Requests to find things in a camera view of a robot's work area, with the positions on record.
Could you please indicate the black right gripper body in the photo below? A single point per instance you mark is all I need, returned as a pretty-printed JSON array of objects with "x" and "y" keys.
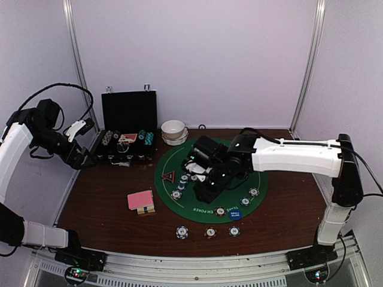
[{"x": 221, "y": 180}]

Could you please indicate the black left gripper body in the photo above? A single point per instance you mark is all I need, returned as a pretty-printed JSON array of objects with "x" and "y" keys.
[{"x": 46, "y": 141}]

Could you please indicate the single blue chip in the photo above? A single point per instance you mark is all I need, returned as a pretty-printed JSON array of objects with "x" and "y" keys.
[{"x": 245, "y": 201}]

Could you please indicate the blue small blind button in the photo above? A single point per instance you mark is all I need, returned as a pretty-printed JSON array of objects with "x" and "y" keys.
[{"x": 235, "y": 214}]

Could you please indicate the dark blue green chip stack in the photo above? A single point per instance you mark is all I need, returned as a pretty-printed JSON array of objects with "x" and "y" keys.
[{"x": 234, "y": 231}]

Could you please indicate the pink backed card deck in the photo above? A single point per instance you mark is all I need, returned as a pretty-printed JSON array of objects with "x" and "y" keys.
[{"x": 132, "y": 200}]

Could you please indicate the blue white chip stack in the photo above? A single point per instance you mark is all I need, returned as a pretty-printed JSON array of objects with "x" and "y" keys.
[{"x": 182, "y": 232}]

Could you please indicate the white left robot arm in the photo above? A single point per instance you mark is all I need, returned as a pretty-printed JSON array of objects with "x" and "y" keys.
[{"x": 33, "y": 128}]

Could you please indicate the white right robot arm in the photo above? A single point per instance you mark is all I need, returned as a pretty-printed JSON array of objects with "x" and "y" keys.
[{"x": 217, "y": 165}]

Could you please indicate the brown chip row in case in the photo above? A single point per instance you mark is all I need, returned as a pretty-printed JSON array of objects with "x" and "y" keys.
[{"x": 116, "y": 134}]

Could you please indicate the clear acrylic dealer button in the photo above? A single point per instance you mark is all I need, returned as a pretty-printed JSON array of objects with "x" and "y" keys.
[{"x": 122, "y": 147}]

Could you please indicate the white scalloped dish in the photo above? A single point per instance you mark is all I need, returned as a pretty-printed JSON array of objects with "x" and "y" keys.
[{"x": 177, "y": 141}]

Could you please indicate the green round poker mat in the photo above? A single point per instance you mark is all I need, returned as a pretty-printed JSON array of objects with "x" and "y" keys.
[{"x": 189, "y": 207}]

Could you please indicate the red playing card deck case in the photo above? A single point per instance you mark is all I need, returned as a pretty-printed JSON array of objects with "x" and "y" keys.
[{"x": 129, "y": 138}]

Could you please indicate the triangular black red all-in marker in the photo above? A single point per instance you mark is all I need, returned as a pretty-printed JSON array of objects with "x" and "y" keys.
[{"x": 170, "y": 176}]

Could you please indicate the black poker chip case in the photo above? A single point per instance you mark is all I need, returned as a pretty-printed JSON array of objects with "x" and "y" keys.
[{"x": 128, "y": 112}]

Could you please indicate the white ceramic bowl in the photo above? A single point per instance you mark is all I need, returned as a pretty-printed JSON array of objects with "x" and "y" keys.
[{"x": 173, "y": 129}]

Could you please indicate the dark blue chips in case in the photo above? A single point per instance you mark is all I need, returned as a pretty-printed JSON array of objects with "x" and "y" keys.
[{"x": 142, "y": 135}]

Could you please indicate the teal chip row in case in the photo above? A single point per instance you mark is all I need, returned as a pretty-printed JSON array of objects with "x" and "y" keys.
[{"x": 149, "y": 138}]

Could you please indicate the gold card box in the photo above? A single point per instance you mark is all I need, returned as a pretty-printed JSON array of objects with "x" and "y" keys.
[{"x": 146, "y": 209}]

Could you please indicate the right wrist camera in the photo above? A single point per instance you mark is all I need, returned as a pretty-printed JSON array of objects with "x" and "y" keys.
[{"x": 206, "y": 152}]

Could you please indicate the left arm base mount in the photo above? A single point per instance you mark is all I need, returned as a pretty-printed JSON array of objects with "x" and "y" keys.
[{"x": 75, "y": 255}]

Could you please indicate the aluminium front rail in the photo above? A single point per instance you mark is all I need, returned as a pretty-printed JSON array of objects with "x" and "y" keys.
[{"x": 267, "y": 269}]

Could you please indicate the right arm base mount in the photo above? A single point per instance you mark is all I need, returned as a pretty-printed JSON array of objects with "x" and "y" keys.
[{"x": 309, "y": 257}]

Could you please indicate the aluminium frame post left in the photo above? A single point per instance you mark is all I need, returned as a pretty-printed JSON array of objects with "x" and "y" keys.
[{"x": 70, "y": 24}]

